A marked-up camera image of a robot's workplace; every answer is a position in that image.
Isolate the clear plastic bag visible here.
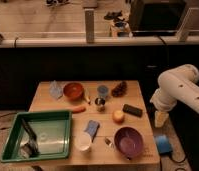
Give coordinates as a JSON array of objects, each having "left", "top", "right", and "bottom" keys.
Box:
[{"left": 49, "top": 81, "right": 63, "bottom": 99}]

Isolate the black spatula in tray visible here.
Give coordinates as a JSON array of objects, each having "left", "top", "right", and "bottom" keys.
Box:
[{"left": 20, "top": 120, "right": 39, "bottom": 158}]

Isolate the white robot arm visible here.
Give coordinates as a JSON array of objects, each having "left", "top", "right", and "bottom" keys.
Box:
[{"left": 150, "top": 64, "right": 199, "bottom": 128}]

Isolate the dark grape bunch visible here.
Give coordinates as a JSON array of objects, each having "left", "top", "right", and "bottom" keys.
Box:
[{"left": 111, "top": 81, "right": 127, "bottom": 97}]

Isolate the orange carrot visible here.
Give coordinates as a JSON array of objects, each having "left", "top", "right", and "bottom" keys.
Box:
[{"left": 71, "top": 106, "right": 86, "bottom": 114}]

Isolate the yellow red apple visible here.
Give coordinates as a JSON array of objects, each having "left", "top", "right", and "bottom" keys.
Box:
[{"left": 112, "top": 110, "right": 125, "bottom": 124}]

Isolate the small metal clip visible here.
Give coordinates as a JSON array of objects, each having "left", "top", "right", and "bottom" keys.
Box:
[{"left": 104, "top": 138, "right": 114, "bottom": 148}]

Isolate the black monitor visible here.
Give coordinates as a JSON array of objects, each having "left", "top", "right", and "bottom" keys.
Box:
[{"left": 129, "top": 0, "right": 186, "bottom": 33}]

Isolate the orange brown bowl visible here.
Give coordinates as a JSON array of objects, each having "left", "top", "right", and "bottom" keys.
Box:
[{"left": 63, "top": 82, "right": 84, "bottom": 101}]

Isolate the purple bowl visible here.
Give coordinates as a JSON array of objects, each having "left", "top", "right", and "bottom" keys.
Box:
[{"left": 114, "top": 127, "right": 144, "bottom": 160}]

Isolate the white paper cup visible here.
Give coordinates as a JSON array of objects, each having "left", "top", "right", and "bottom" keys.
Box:
[{"left": 75, "top": 132, "right": 92, "bottom": 153}]

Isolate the green plastic tray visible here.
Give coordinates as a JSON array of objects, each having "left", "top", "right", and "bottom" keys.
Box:
[{"left": 0, "top": 110, "right": 72, "bottom": 163}]

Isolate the black rectangular remote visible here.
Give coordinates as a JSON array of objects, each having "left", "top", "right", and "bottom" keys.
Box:
[{"left": 123, "top": 104, "right": 142, "bottom": 117}]

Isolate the small metal cup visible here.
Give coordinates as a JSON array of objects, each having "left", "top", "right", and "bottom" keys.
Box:
[{"left": 95, "top": 98, "right": 105, "bottom": 112}]

